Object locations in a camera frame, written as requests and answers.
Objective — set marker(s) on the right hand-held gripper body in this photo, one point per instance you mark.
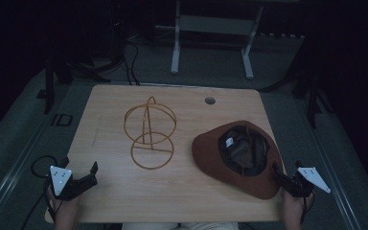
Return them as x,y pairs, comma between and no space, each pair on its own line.
300,185

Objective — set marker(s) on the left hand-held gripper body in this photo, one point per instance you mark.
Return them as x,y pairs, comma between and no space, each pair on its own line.
66,188

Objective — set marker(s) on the brown brimmed hat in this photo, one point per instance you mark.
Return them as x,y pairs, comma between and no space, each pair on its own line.
236,159

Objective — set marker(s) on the person's left hand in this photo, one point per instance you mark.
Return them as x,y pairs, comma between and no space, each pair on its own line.
66,208

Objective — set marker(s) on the person's right hand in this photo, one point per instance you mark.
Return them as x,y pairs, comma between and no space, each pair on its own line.
294,206

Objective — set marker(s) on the dark stand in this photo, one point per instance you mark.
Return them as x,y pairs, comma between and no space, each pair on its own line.
313,96

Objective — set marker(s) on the black tripod stand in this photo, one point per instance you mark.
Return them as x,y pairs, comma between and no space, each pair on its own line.
49,86

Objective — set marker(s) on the grey table grommet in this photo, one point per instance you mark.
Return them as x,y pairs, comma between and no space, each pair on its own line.
210,101

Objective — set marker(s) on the white metal stand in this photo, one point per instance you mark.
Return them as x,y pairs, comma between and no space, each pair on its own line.
215,25

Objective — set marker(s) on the black floor bracket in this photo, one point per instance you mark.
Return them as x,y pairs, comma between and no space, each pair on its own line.
62,120

